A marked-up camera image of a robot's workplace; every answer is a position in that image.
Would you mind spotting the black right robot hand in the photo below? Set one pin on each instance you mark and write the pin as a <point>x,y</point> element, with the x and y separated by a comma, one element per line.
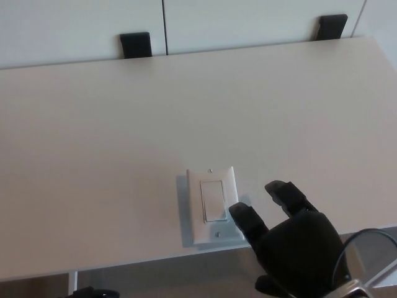
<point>301,248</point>

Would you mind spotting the white cabinet door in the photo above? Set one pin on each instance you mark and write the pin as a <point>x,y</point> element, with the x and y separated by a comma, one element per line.
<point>77,26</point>
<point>380,18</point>
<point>248,20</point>

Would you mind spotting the white table leg frame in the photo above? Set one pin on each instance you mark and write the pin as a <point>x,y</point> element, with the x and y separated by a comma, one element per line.
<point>383,273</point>
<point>73,282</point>

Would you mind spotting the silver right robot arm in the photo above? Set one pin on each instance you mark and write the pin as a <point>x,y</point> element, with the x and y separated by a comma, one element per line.
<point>356,290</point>

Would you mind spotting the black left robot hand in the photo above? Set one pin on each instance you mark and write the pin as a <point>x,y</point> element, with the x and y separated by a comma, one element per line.
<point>93,293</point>

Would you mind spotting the white rocker light switch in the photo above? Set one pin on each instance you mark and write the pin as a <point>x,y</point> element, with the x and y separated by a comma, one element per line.
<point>212,192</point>

